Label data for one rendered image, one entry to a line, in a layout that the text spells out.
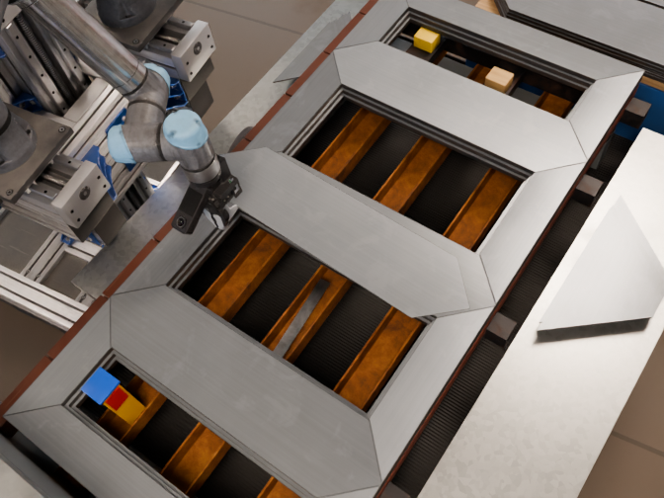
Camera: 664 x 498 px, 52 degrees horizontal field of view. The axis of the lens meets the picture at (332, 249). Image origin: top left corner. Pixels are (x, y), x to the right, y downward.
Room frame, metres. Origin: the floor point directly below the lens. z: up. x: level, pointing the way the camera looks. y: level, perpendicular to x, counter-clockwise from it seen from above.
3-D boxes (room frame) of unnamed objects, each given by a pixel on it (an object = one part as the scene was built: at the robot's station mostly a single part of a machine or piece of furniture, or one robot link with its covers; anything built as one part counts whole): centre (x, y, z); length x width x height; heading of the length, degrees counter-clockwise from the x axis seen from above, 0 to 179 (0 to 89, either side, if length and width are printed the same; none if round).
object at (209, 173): (0.90, 0.23, 1.11); 0.08 x 0.08 x 0.05
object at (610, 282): (0.61, -0.63, 0.77); 0.45 x 0.20 x 0.04; 135
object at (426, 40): (1.44, -0.39, 0.79); 0.06 x 0.05 x 0.04; 45
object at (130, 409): (0.56, 0.53, 0.78); 0.05 x 0.05 x 0.19; 45
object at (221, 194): (0.90, 0.23, 1.03); 0.09 x 0.08 x 0.12; 135
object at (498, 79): (1.23, -0.53, 0.79); 0.06 x 0.05 x 0.04; 45
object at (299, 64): (1.56, -0.11, 0.70); 0.39 x 0.12 x 0.04; 135
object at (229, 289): (0.99, 0.10, 0.70); 1.66 x 0.08 x 0.05; 135
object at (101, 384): (0.56, 0.53, 0.88); 0.06 x 0.06 x 0.02; 45
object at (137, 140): (0.93, 0.33, 1.19); 0.11 x 0.11 x 0.08; 79
